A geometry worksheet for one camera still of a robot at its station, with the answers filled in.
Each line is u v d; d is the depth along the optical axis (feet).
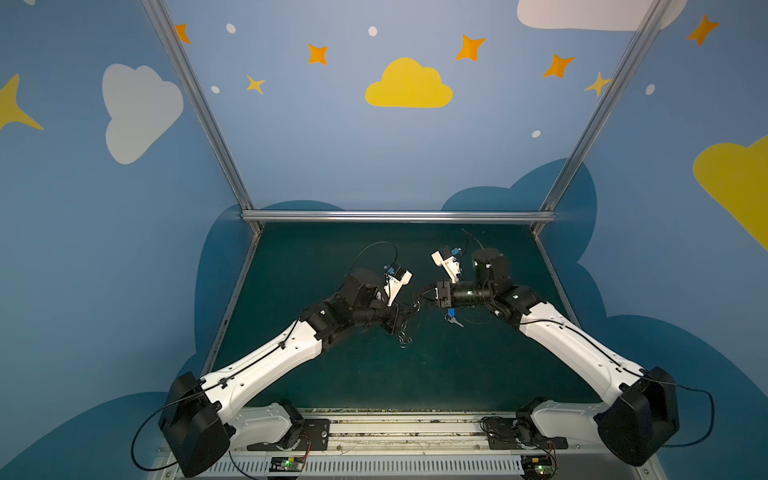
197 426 1.24
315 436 2.42
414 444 2.41
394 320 2.05
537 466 2.35
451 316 3.14
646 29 2.36
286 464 2.32
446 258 2.27
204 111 2.81
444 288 2.15
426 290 2.39
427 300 2.29
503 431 2.42
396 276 2.09
